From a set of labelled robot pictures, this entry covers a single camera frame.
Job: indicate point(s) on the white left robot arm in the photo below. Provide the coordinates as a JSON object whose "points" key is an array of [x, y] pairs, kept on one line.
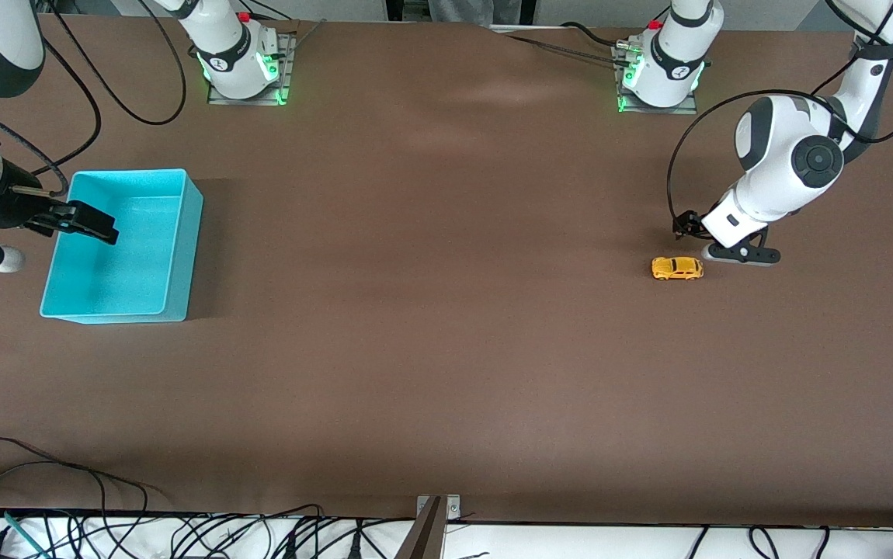
{"points": [[780, 155]]}

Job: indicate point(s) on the silver metal bracket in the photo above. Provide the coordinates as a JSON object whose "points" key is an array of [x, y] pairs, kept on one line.
{"points": [[453, 506]]}

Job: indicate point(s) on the person in grey trousers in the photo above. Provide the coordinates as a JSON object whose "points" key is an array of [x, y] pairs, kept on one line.
{"points": [[462, 9]]}

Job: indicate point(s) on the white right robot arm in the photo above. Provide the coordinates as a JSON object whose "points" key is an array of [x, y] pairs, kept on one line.
{"points": [[229, 46]]}

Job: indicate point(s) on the dark mounting bar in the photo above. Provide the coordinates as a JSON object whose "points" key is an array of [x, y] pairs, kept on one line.
{"points": [[425, 536]]}

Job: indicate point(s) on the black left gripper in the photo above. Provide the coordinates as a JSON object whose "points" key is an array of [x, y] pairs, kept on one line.
{"points": [[688, 225]]}

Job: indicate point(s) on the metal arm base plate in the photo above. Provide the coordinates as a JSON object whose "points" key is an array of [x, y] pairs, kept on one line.
{"points": [[660, 109], [289, 54]]}

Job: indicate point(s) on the teal plastic bin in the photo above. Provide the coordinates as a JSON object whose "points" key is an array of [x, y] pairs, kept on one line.
{"points": [[128, 264]]}

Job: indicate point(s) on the yellow beetle toy car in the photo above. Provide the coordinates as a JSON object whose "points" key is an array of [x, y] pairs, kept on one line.
{"points": [[677, 268]]}

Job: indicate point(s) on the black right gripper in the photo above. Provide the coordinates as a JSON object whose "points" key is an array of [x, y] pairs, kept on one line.
{"points": [[12, 206]]}

